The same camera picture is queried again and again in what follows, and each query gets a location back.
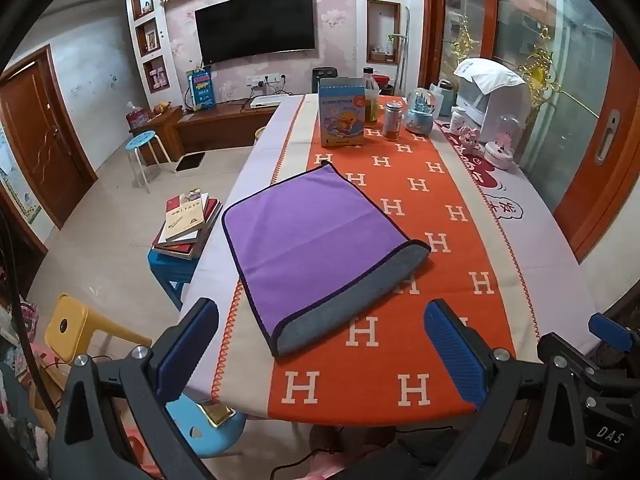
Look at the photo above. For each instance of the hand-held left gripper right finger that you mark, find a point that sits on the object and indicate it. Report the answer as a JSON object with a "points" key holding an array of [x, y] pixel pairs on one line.
{"points": [[457, 355]]}

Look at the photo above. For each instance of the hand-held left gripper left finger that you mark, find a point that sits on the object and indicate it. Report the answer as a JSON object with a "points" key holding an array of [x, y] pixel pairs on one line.
{"points": [[182, 347]]}

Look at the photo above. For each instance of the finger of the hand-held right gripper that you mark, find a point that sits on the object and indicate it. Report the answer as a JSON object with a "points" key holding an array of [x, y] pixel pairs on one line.
{"points": [[575, 355], [610, 332]]}

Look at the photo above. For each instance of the purple and grey towel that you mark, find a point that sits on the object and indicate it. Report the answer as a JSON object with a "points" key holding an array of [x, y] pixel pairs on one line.
{"points": [[310, 230]]}

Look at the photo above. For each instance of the gold shiny object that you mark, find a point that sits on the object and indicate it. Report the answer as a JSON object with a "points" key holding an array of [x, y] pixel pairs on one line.
{"points": [[217, 414]]}

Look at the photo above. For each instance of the blue square stool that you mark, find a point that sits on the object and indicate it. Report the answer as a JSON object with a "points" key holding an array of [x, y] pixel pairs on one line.
{"points": [[170, 272]]}

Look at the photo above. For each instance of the blue round plastic stool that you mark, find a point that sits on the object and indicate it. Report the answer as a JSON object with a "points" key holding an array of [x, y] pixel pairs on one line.
{"points": [[210, 437]]}

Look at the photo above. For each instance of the orange patterned tablecloth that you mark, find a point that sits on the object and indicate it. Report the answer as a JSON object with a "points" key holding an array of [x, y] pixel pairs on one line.
{"points": [[350, 375]]}

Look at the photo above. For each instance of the yellow plastic stool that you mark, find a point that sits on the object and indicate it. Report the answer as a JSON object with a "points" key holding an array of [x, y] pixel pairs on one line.
{"points": [[75, 322]]}

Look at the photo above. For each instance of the stack of books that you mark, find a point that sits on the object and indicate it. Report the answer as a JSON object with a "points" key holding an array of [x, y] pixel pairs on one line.
{"points": [[187, 222]]}

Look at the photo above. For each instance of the black floor scale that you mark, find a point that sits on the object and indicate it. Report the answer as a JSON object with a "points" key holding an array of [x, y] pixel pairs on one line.
{"points": [[191, 161]]}

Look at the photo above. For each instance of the light blue round stool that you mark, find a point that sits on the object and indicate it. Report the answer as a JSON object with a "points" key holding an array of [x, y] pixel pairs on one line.
{"points": [[141, 141]]}

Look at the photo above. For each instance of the pink figurine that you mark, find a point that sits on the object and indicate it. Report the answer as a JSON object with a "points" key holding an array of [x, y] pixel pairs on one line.
{"points": [[469, 138]]}

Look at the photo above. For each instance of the glass dome ornament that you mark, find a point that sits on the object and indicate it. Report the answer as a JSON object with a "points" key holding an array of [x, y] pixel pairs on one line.
{"points": [[501, 142]]}

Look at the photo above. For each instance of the wooden television cabinet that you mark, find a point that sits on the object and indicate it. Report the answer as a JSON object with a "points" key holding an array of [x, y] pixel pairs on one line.
{"points": [[215, 125]]}

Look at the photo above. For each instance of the small white bottle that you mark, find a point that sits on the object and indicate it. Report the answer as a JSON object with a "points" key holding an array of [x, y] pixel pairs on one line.
{"points": [[458, 121]]}

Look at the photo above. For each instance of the red tissue box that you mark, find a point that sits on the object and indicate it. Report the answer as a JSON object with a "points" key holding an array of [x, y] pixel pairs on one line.
{"points": [[137, 117]]}

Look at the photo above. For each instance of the glass spice jar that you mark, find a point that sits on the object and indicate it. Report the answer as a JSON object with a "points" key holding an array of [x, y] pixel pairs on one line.
{"points": [[392, 122]]}

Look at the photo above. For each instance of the blue snow globe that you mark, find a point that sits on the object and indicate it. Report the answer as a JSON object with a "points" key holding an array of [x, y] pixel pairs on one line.
{"points": [[419, 112]]}

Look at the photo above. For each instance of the brown wooden door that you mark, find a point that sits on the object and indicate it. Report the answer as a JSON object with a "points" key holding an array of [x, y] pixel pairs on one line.
{"points": [[42, 145]]}

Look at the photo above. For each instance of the white countertop appliance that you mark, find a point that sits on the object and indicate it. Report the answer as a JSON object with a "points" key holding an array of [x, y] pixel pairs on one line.
{"points": [[500, 107]]}

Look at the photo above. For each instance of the white thermos jug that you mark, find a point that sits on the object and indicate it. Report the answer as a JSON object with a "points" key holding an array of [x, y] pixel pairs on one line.
{"points": [[442, 97]]}

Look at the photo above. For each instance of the blue printed board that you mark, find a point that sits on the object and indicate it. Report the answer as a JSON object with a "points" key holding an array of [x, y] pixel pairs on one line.
{"points": [[201, 89]]}

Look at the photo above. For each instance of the white set-top box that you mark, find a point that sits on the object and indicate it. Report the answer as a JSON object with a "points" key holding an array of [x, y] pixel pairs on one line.
{"points": [[267, 101]]}

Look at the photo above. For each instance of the oil bottle with black cap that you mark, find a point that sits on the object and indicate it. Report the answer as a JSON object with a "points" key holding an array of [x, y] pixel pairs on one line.
{"points": [[371, 105]]}

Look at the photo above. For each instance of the blue duck print box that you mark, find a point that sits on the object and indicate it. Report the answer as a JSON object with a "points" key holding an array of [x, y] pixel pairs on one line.
{"points": [[342, 115]]}

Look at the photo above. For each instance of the gold hanging ornament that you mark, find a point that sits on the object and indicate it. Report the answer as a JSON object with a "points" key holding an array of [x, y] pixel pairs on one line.
{"points": [[462, 42], [540, 67]]}

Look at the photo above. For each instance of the white folded cloth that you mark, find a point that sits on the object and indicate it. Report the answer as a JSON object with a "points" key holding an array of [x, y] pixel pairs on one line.
{"points": [[490, 77]]}

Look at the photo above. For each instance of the red container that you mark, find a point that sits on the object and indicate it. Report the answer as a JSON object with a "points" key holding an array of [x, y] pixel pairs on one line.
{"points": [[384, 85]]}

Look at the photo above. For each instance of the black flat television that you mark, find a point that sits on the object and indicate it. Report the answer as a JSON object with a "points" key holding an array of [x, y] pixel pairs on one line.
{"points": [[255, 25]]}

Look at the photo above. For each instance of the wall poster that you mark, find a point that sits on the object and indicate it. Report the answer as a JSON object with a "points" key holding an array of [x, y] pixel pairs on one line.
{"points": [[17, 180]]}

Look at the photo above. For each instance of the white wall outlet strip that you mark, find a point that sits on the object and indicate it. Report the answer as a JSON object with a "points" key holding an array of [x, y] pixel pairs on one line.
{"points": [[265, 79]]}

